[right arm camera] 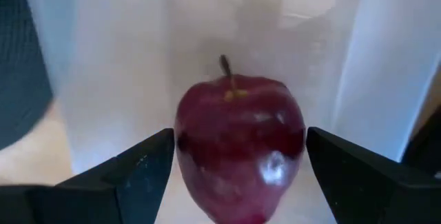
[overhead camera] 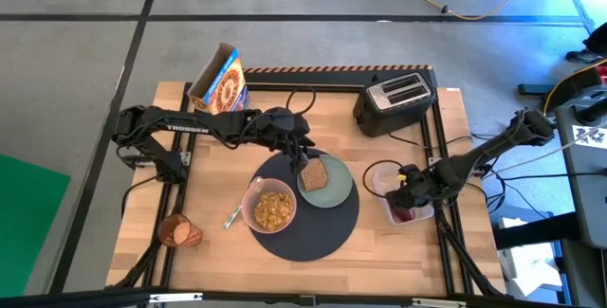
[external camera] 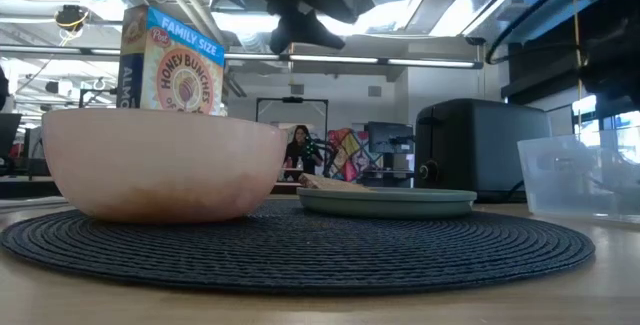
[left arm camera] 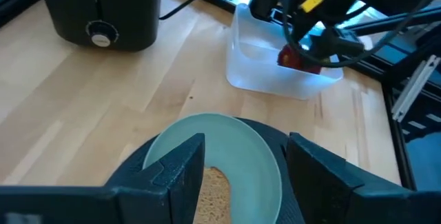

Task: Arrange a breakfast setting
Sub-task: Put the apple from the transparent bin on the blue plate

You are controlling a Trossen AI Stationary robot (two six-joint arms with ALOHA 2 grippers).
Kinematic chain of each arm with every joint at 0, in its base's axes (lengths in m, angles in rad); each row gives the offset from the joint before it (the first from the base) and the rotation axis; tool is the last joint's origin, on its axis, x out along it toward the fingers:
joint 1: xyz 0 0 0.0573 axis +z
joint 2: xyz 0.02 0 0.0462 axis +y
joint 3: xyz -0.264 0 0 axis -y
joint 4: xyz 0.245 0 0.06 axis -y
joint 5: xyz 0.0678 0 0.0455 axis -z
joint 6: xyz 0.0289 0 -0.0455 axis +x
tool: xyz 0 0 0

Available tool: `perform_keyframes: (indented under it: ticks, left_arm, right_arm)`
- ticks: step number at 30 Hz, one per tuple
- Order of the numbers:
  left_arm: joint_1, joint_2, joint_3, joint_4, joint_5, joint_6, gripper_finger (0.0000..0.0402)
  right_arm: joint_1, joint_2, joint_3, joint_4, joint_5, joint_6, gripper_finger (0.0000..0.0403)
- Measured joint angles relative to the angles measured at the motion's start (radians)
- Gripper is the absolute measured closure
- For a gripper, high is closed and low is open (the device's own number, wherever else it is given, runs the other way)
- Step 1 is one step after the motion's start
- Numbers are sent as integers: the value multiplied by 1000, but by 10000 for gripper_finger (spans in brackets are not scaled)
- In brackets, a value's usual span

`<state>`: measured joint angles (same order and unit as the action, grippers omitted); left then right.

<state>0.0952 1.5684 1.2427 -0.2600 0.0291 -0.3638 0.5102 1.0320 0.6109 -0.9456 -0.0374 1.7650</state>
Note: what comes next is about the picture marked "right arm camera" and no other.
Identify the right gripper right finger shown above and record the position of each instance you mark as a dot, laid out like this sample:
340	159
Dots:
372	189

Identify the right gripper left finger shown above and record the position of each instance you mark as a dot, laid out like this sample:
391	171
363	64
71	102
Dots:
103	196

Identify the red apple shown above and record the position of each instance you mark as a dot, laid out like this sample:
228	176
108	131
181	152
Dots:
237	141

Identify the clear plastic container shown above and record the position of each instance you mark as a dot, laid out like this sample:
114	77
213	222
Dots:
120	62

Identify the dark round woven placemat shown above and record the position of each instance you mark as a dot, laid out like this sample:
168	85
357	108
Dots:
20	62

